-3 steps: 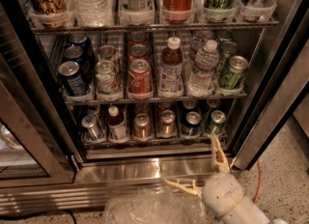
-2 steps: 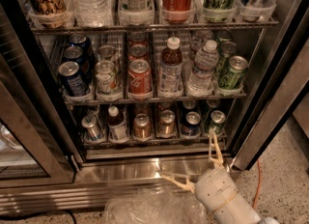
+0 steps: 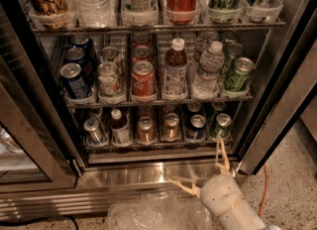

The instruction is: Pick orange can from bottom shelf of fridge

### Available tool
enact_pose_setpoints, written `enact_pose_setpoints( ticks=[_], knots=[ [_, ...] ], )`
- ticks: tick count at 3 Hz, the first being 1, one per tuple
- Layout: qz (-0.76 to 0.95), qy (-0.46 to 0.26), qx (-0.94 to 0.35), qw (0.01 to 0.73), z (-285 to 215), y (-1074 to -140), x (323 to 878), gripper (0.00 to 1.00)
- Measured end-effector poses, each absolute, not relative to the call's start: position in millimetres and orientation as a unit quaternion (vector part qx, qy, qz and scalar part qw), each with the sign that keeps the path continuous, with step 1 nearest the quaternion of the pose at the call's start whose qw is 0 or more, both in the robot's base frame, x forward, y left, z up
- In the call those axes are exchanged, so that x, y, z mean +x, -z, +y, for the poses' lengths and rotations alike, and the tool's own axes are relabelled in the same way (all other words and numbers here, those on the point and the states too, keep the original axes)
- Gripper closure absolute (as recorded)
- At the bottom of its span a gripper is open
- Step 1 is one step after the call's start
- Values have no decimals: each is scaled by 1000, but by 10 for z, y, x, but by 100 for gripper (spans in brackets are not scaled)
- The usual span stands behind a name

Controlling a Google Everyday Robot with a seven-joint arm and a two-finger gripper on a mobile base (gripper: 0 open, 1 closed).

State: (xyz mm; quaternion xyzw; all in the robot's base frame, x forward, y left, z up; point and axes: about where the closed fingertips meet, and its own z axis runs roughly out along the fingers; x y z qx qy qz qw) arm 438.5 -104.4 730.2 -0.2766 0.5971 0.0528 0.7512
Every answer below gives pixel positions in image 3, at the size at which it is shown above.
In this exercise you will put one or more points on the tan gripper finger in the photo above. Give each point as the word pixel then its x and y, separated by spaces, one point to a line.
pixel 222 164
pixel 186 184

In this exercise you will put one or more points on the small tea bottle bottom shelf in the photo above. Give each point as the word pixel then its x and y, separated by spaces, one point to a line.
pixel 120 126

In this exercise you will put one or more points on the red coke can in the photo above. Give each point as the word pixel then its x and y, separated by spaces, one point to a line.
pixel 143 79
pixel 141 39
pixel 142 53

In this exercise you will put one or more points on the front red Coke can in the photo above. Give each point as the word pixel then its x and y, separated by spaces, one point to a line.
pixel 143 79

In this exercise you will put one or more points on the wire shelf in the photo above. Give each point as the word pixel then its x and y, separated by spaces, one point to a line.
pixel 156 146
pixel 241 26
pixel 95 102

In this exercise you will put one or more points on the rear green can bottom shelf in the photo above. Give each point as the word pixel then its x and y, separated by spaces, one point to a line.
pixel 214 109

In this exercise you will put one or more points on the silver can bottom shelf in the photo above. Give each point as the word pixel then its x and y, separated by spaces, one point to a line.
pixel 94 130

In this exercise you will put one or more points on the front green can bottom shelf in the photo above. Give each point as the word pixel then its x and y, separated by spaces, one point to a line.
pixel 221 126

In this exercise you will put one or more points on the brown tea bottle middle shelf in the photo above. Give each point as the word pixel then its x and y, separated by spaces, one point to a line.
pixel 174 69

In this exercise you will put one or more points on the rear green can middle shelf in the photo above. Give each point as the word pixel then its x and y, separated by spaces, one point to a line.
pixel 228 37

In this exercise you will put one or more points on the open fridge door right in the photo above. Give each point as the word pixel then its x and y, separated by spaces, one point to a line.
pixel 279 170

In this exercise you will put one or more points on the rear red Coke can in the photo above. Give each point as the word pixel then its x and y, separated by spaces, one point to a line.
pixel 141 39

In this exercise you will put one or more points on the clear water bottle top shelf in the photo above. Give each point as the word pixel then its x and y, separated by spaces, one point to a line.
pixel 95 13

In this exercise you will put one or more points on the white label bottle top shelf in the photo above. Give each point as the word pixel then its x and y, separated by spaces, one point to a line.
pixel 138 12

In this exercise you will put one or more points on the bottom wire shelf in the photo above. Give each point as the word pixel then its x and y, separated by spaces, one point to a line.
pixel 156 146

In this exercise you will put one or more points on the top wire shelf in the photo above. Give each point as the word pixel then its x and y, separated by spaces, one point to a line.
pixel 241 26

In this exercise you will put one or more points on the blue pepsi can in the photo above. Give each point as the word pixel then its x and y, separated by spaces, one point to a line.
pixel 74 81
pixel 78 55
pixel 86 43

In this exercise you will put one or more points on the rear water bottle middle shelf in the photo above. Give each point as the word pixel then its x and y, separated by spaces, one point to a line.
pixel 203 42

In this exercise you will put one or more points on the front green can middle shelf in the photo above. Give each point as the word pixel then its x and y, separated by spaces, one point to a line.
pixel 239 74

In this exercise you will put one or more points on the rear white green can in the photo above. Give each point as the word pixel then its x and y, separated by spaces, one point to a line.
pixel 112 54

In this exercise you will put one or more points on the middle red Coke can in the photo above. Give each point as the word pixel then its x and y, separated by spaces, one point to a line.
pixel 142 53

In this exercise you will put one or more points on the clear plastic bin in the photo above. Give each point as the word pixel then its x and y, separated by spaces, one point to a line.
pixel 159 213

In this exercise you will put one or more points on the front water bottle middle shelf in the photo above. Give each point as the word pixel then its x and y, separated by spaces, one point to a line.
pixel 205 81

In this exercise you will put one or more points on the middle blue Pepsi can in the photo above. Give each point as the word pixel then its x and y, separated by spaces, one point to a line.
pixel 78 55

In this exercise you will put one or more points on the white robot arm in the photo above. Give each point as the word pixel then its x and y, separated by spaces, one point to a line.
pixel 241 217

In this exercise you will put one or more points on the white green can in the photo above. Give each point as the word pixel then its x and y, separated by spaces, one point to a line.
pixel 112 54
pixel 109 78

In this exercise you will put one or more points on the glass fridge door left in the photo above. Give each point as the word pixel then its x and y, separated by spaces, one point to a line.
pixel 25 116

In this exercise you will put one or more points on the front white green can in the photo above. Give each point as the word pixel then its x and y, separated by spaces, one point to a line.
pixel 109 78

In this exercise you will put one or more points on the front blue Pepsi can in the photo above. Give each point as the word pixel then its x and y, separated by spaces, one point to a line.
pixel 74 81

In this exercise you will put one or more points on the rear blue can bottom shelf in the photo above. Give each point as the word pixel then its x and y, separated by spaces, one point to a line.
pixel 192 109

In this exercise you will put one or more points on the stainless steel fridge cabinet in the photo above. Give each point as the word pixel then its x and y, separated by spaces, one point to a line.
pixel 104 179

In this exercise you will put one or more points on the rear blue Pepsi can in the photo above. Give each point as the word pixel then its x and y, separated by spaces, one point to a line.
pixel 86 43

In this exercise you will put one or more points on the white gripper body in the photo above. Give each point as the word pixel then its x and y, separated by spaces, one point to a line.
pixel 220 192

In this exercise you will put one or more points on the middle wire shelf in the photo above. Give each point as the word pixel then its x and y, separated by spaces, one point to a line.
pixel 95 102

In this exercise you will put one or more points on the front blue can bottom shelf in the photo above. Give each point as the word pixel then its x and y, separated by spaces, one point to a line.
pixel 196 127

